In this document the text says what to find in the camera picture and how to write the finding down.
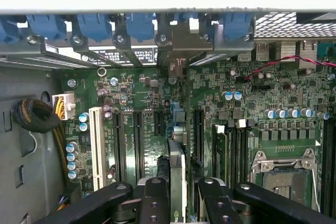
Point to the CPU socket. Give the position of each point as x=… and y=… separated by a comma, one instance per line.
x=286, y=184

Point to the black RAM slot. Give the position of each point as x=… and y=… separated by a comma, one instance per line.
x=231, y=155
x=333, y=169
x=325, y=169
x=247, y=155
x=239, y=155

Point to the green motherboard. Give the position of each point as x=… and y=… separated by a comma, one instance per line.
x=148, y=150

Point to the blue slot retention clip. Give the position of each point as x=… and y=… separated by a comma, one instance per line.
x=185, y=16
x=237, y=26
x=47, y=26
x=9, y=28
x=140, y=26
x=94, y=26

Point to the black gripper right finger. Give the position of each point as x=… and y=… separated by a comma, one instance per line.
x=220, y=205

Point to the black short expansion slot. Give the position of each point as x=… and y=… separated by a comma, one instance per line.
x=158, y=124

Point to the black long expansion slot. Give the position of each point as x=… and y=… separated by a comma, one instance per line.
x=137, y=145
x=199, y=132
x=118, y=145

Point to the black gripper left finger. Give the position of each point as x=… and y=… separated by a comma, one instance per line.
x=155, y=205

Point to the open grey PC case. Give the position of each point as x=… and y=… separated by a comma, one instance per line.
x=21, y=49

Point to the silver locking lever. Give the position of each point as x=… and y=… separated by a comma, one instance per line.
x=316, y=190

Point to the white power connector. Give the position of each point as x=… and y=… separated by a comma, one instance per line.
x=69, y=108

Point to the grey power supply unit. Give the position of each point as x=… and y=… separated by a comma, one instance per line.
x=21, y=155

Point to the white PCI expansion slot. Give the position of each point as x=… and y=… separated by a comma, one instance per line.
x=95, y=142

